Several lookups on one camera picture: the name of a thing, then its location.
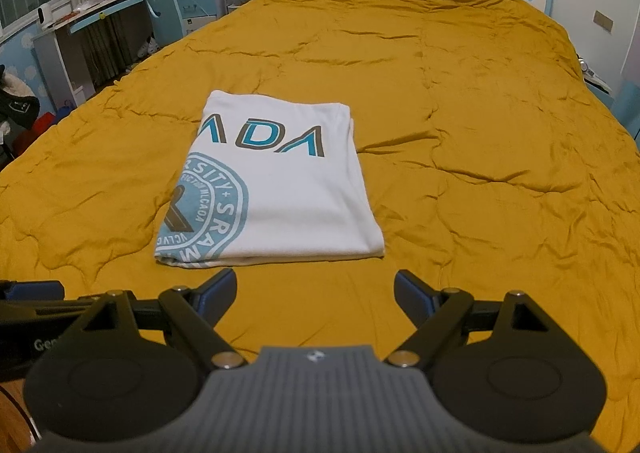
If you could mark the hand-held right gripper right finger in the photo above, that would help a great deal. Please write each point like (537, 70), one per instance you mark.
(414, 294)

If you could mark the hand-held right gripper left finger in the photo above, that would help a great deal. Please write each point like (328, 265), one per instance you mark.
(220, 290)

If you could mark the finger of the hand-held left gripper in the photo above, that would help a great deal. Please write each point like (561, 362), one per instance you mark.
(35, 292)

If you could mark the white printed sweatshirt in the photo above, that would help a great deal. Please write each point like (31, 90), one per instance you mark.
(295, 203)

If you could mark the red cloth bundle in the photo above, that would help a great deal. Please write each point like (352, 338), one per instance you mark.
(35, 130)

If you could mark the mustard yellow bedspread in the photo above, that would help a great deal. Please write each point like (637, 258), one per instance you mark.
(450, 133)

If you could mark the black jacket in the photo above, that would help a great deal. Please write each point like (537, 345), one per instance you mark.
(17, 103)

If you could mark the pair of shoes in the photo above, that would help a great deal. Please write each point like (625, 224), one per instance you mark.
(147, 45)

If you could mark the small white device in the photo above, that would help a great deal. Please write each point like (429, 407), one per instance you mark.
(46, 15)

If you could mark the light blue desk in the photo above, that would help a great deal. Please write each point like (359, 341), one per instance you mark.
(90, 13)

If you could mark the blue purple wardrobe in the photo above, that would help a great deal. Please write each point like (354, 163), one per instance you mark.
(629, 103)

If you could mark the light blue chair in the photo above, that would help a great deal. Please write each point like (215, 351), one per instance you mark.
(165, 8)

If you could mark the wall switch plate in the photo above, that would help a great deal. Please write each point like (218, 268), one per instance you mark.
(603, 20)

